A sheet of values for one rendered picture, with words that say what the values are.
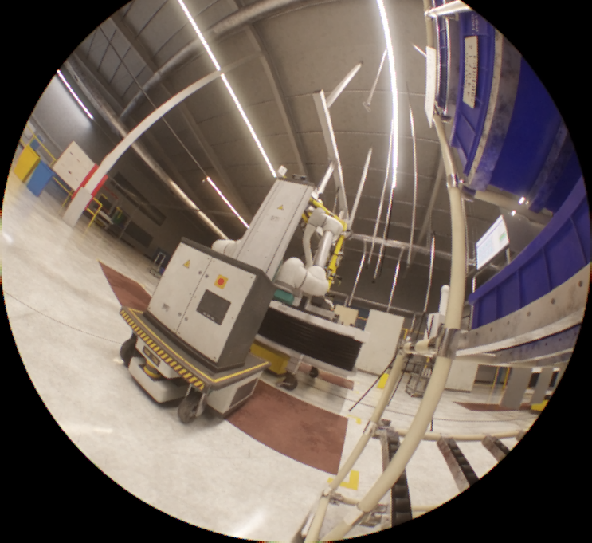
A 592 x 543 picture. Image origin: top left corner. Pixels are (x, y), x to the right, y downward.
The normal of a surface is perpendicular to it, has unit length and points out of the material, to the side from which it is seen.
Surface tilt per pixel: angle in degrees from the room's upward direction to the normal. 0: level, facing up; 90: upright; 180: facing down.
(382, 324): 90
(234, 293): 90
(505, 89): 176
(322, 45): 176
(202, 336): 90
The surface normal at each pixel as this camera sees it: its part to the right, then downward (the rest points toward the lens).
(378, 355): -0.29, -0.49
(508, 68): -0.40, 0.81
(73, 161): 0.91, 0.26
